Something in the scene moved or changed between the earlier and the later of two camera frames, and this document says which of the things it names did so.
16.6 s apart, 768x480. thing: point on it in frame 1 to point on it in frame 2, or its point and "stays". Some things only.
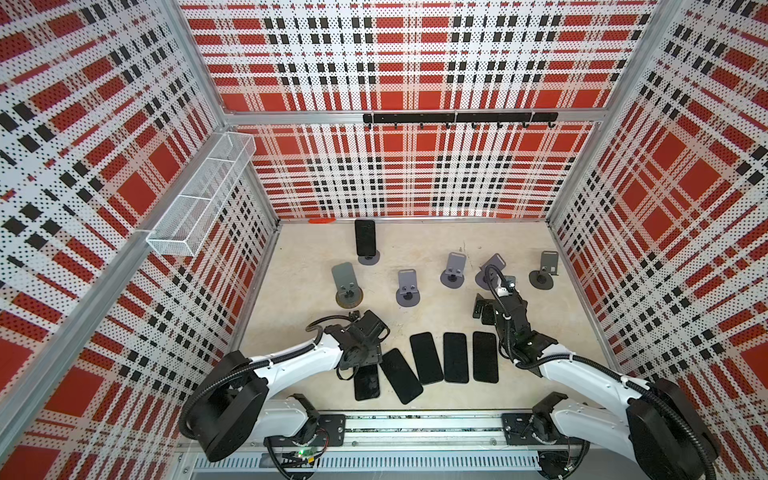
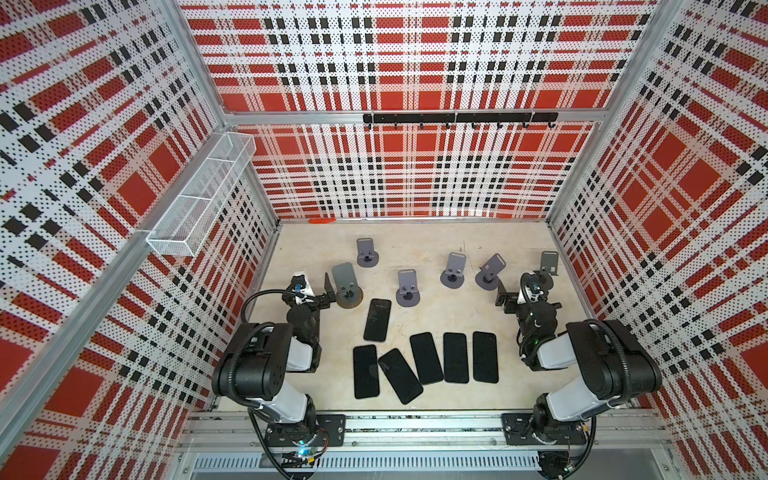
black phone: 485,357 stays
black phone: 365,237 to 378,318
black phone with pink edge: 455,357 stays
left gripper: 375,354 to 321,299
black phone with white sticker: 399,374 stays
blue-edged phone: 426,358 stays
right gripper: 487,311 to 511,301
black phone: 366,382 stays
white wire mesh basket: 188,219 stays
